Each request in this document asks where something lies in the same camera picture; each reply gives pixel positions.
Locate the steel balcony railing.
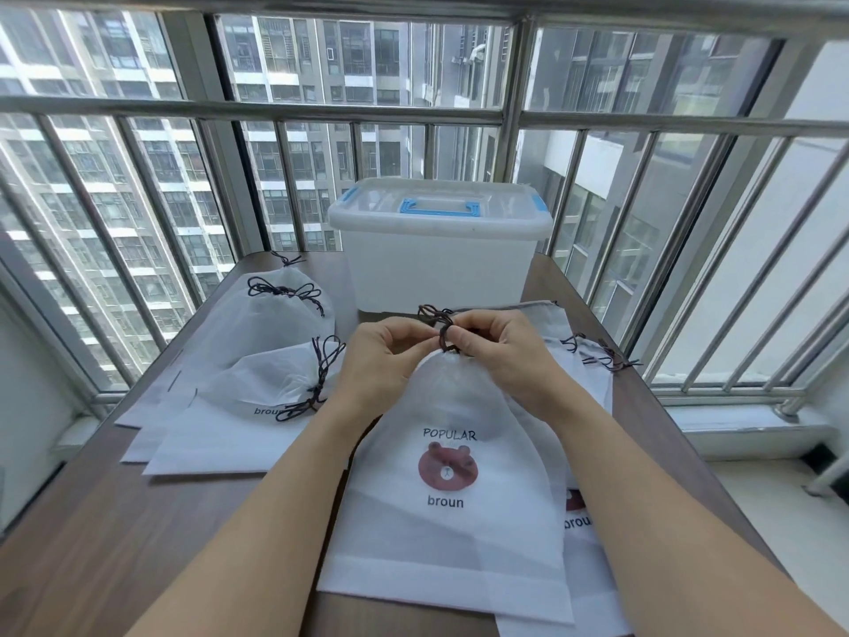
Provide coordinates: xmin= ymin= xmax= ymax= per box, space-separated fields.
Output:
xmin=0 ymin=0 xmax=849 ymax=418

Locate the person's left hand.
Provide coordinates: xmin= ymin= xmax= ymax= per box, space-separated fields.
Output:
xmin=338 ymin=316 xmax=445 ymax=420

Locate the translucent plastic storage box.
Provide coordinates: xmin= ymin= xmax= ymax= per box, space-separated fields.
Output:
xmin=337 ymin=222 xmax=546 ymax=316

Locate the translucent lid with blue handle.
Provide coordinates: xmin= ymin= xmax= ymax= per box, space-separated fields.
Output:
xmin=328 ymin=177 xmax=554 ymax=243

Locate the person's right hand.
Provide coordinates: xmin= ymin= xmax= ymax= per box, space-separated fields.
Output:
xmin=446 ymin=309 xmax=566 ymax=413

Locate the high-rise apartment building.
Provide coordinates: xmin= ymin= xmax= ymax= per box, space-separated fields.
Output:
xmin=0 ymin=6 xmax=512 ymax=392

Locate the person's right forearm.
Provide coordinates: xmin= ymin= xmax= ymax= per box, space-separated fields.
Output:
xmin=509 ymin=384 xmax=847 ymax=637

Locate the grey window frame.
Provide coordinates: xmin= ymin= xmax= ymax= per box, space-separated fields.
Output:
xmin=158 ymin=9 xmax=266 ymax=259

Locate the white pipe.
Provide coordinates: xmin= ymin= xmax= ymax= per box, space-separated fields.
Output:
xmin=804 ymin=449 xmax=849 ymax=499

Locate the person's left forearm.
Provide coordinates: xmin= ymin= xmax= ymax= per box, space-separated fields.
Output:
xmin=125 ymin=386 xmax=425 ymax=637

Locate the white bear print drawstring bag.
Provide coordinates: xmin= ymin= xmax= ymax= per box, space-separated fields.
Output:
xmin=494 ymin=365 xmax=634 ymax=637
xmin=115 ymin=252 xmax=319 ymax=430
xmin=316 ymin=303 xmax=575 ymax=625
xmin=121 ymin=277 xmax=340 ymax=465
xmin=142 ymin=335 xmax=354 ymax=476
xmin=458 ymin=300 xmax=643 ymax=418

